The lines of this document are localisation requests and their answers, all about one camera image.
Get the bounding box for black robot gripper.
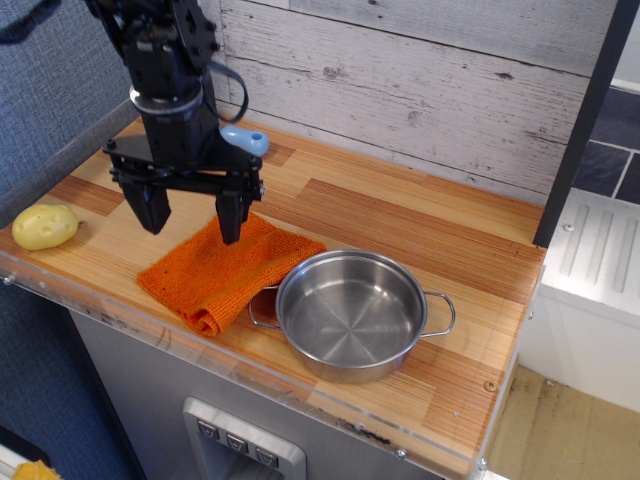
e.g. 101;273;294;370
103;89;264;245

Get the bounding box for orange knitted cloth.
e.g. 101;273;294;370
137;213;326;337

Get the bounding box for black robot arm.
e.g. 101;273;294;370
87;1;269;244

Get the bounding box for grey and blue scoop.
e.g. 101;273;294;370
220;125;270;157

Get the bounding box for yellow toy potato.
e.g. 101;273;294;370
12;204;79;251

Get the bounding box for silver toy fridge cabinet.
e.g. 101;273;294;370
71;311;437;479

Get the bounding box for stainless steel pot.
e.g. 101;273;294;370
272;249;435;384

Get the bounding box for silver dispenser button panel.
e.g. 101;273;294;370
183;397;308;479

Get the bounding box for yellow object bottom left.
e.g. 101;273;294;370
11;461;62;480

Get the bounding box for white ridged appliance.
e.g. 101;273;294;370
518;189;639;411

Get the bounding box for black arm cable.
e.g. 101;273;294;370
208;60;250;125

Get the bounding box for black vertical frame post right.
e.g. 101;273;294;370
533;0;639;248

